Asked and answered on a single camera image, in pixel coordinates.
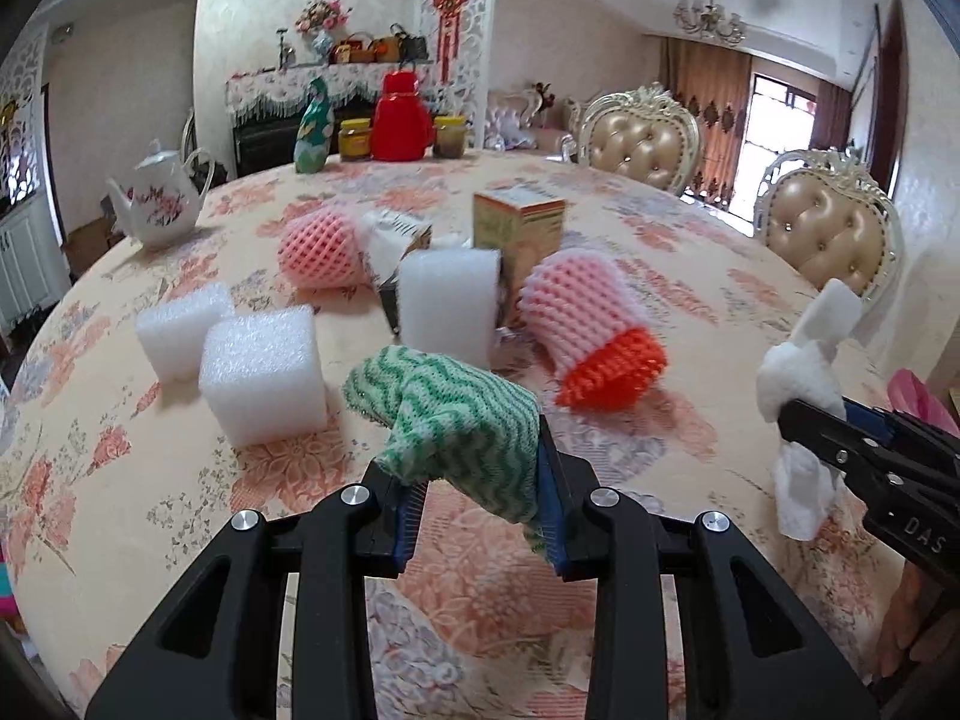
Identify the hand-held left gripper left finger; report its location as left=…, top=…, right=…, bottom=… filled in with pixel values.
left=85, top=461, right=432, bottom=720

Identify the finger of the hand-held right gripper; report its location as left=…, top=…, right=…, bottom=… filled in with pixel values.
left=776, top=397, right=922, bottom=502
left=842, top=402, right=960, bottom=467

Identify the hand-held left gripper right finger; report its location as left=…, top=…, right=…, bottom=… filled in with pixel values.
left=536, top=420, right=880, bottom=720

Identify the white tissue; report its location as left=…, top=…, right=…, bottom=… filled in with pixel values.
left=756, top=279, right=861, bottom=541

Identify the green white wavy cloth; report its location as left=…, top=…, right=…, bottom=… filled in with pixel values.
left=343, top=345, right=560, bottom=563

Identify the yellow cardboard box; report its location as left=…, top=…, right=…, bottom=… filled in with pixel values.
left=472, top=190, right=567, bottom=327

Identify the black white retail package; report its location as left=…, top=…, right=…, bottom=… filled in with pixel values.
left=360, top=208, right=434, bottom=338

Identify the pink plastic bag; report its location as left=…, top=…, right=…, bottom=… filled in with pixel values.
left=889, top=369, right=960, bottom=436

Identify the gold tufted dining chair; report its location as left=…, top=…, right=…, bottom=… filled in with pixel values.
left=754, top=148, right=905, bottom=308
left=577, top=84, right=702, bottom=196

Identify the pink orange foam fruit net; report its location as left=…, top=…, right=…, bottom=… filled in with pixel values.
left=517, top=247, right=668, bottom=412

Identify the white foam cube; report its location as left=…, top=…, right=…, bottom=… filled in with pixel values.
left=199, top=306, right=329, bottom=451
left=135, top=283, right=236, bottom=383
left=397, top=247, right=502, bottom=372

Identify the glass balcony door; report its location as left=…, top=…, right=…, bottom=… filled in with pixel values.
left=739, top=73, right=820, bottom=226

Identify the brown wooden door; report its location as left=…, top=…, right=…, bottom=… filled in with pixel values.
left=870, top=0, right=912, bottom=203

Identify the brown patterned curtain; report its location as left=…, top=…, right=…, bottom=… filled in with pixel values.
left=660, top=36, right=751, bottom=203

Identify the dark glass jar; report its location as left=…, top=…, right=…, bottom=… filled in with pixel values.
left=433, top=115, right=466, bottom=158

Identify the yellow glass jar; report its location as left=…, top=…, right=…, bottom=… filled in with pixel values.
left=339, top=118, right=374, bottom=162

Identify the white tufted sofa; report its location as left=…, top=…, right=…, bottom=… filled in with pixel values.
left=486, top=82, right=586, bottom=155

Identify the green peacock vase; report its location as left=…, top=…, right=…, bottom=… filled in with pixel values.
left=294, top=76, right=336, bottom=173

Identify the red thermos jug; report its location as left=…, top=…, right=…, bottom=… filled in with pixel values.
left=371, top=69, right=436, bottom=161

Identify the white floral teapot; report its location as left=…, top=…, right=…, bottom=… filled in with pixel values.
left=105, top=139, right=216, bottom=250

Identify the crystal chandelier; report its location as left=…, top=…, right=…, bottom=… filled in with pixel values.
left=673, top=0, right=747, bottom=46

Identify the dark sideboard with lace cloth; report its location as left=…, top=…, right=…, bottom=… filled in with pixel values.
left=225, top=60, right=481, bottom=181

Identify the white cabinet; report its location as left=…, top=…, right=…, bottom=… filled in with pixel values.
left=0, top=195, right=74, bottom=332

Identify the woven gift basket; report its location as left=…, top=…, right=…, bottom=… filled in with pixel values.
left=332, top=31, right=376, bottom=65

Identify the black handbag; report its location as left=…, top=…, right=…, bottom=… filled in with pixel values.
left=390, top=24, right=428, bottom=62

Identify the pink flower bouquet vase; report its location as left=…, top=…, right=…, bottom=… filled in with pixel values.
left=295, top=0, right=352, bottom=65

